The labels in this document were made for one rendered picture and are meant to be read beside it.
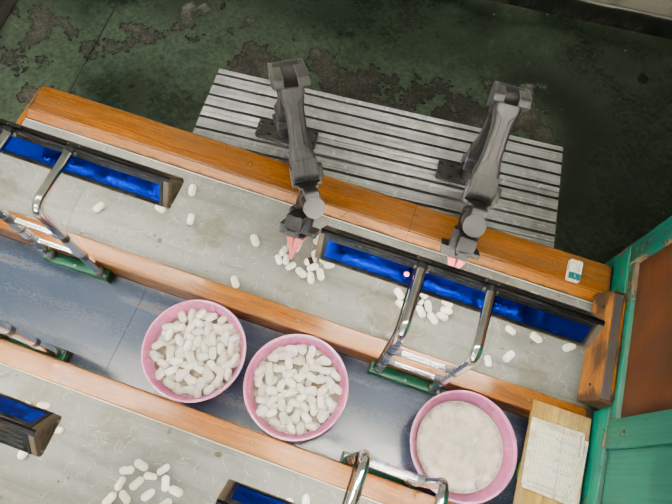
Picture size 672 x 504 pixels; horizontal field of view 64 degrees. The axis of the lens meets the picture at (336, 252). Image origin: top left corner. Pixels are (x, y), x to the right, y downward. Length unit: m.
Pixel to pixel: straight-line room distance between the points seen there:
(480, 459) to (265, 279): 0.73
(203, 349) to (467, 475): 0.74
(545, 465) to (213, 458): 0.81
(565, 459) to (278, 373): 0.74
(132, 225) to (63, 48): 1.67
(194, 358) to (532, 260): 0.97
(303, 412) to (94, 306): 0.66
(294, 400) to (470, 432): 0.46
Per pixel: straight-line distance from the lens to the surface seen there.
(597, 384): 1.50
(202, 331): 1.49
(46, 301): 1.72
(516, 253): 1.62
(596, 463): 1.51
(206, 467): 1.45
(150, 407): 1.46
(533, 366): 1.56
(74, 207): 1.73
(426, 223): 1.58
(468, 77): 2.95
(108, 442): 1.51
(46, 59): 3.16
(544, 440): 1.50
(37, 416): 1.21
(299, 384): 1.44
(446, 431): 1.47
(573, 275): 1.64
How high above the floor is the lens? 2.16
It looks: 68 degrees down
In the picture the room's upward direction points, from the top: 7 degrees clockwise
